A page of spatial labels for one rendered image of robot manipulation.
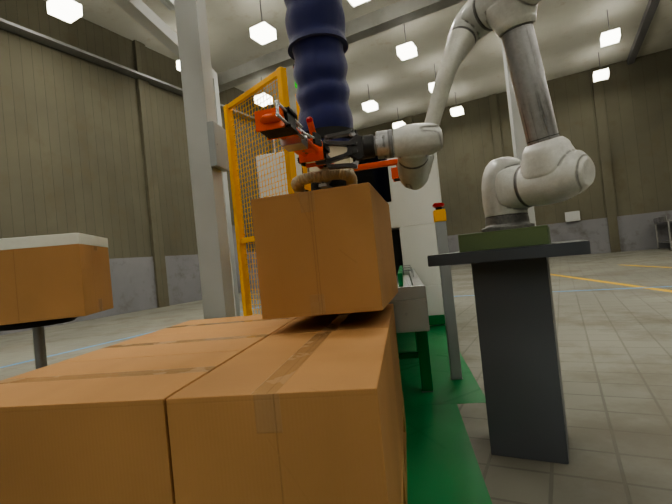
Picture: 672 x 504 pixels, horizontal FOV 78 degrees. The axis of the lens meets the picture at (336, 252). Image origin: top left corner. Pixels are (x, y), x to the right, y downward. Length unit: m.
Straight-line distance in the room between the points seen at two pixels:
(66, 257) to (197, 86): 1.46
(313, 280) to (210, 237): 1.68
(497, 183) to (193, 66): 2.27
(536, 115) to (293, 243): 0.90
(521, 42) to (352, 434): 1.30
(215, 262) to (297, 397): 2.21
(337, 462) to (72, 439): 0.52
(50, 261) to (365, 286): 1.59
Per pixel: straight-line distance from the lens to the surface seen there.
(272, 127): 1.07
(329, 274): 1.33
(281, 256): 1.37
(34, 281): 2.42
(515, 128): 5.11
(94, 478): 1.02
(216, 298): 2.94
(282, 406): 0.80
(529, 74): 1.60
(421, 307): 1.98
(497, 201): 1.66
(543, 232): 1.56
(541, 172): 1.55
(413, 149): 1.36
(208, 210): 2.96
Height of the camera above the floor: 0.77
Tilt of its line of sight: 1 degrees up
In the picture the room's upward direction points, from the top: 6 degrees counter-clockwise
